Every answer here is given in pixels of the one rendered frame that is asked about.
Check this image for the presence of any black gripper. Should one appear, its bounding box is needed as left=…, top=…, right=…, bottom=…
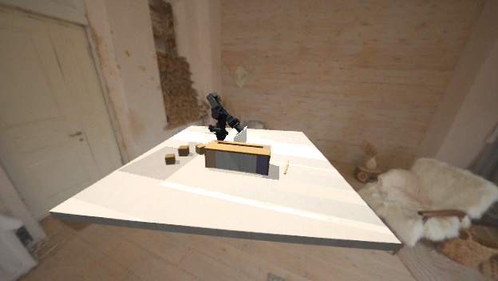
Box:
left=212, top=121, right=228, bottom=141

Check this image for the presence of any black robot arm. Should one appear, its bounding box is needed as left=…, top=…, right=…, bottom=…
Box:
left=207, top=92, right=244, bottom=134

